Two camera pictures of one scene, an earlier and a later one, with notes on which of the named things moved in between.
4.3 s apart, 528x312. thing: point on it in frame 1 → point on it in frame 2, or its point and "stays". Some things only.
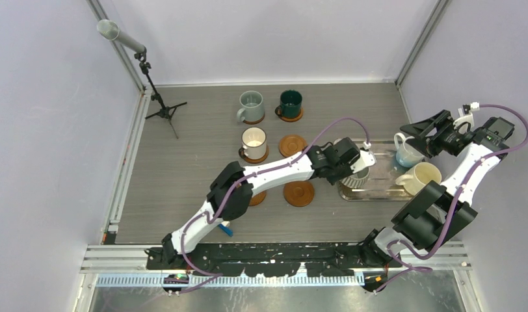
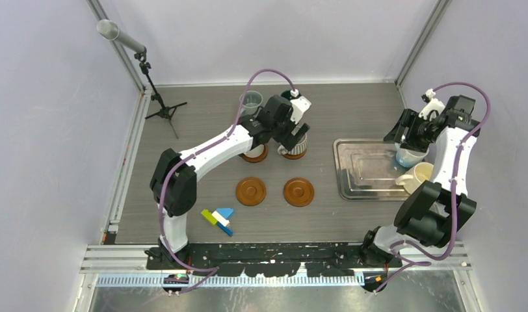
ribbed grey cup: x=357 y=180 → x=300 y=148
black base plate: x=274 y=260 stays
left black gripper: x=333 y=179 → x=294 y=138
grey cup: x=251 y=103 stays
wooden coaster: x=299 y=194 stays
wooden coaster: x=260 y=160 stays
